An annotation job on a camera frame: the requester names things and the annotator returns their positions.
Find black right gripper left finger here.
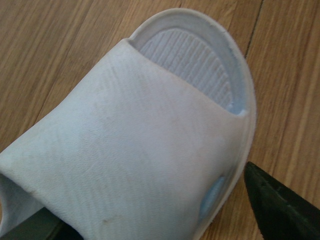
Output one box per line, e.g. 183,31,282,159
1,208,80,240

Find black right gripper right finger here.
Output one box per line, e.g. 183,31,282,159
244,162,320,240

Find light blue slipper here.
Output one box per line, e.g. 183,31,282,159
0,8,256,240

